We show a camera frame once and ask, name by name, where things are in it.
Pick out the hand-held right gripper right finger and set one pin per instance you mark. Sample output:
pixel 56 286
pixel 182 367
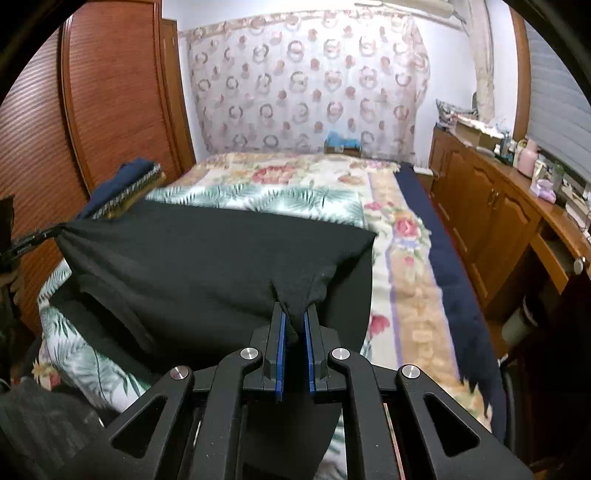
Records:
pixel 310 355

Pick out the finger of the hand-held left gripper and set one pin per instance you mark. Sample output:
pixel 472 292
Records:
pixel 37 239

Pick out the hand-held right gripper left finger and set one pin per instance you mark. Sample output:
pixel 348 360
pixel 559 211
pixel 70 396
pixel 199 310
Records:
pixel 279 350

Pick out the black printed t-shirt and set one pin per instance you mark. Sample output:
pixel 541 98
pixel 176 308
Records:
pixel 184 258

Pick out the navy folded garment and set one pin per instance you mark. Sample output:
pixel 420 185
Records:
pixel 115 184

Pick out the mustard yellow folded cloth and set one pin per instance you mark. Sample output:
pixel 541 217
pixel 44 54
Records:
pixel 138 199

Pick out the navy gold-circle patterned folded cloth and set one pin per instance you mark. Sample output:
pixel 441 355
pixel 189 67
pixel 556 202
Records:
pixel 134 187

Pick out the floral blanket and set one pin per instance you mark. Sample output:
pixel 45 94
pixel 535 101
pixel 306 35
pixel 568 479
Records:
pixel 406 286

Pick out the green leaf print sheet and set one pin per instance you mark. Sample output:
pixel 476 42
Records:
pixel 258 196

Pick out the navy mattress cover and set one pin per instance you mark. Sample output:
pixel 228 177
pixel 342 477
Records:
pixel 452 277

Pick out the wooden louvered wardrobe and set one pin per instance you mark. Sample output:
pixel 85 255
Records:
pixel 115 92

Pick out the dark cloth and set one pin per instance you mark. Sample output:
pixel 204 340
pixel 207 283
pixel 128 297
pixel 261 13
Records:
pixel 46 434

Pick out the small cardboard box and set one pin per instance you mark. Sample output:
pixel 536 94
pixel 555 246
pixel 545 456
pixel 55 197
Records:
pixel 344 151

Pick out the grey trash bin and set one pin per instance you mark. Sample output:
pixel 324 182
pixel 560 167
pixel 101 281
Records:
pixel 517 327

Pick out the wooden cabinet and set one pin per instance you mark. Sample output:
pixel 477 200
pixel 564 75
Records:
pixel 485 203

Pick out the circle patterned sheer curtain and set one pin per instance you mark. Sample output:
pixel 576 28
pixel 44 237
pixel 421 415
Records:
pixel 300 83

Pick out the open cardboard box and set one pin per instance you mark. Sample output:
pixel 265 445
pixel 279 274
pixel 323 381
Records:
pixel 475 131

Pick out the patterned folded fabric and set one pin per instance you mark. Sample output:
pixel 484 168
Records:
pixel 452 110

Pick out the pink thermos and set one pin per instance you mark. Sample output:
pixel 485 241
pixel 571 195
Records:
pixel 527 159

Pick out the green bottle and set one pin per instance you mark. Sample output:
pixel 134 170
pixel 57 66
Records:
pixel 557 177

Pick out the beige window curtain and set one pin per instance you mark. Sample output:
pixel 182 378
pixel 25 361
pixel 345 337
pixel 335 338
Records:
pixel 482 60

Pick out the grey window blind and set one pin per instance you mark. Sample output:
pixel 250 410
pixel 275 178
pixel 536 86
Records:
pixel 563 115

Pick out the wall air conditioner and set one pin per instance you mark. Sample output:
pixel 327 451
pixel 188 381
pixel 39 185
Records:
pixel 415 7

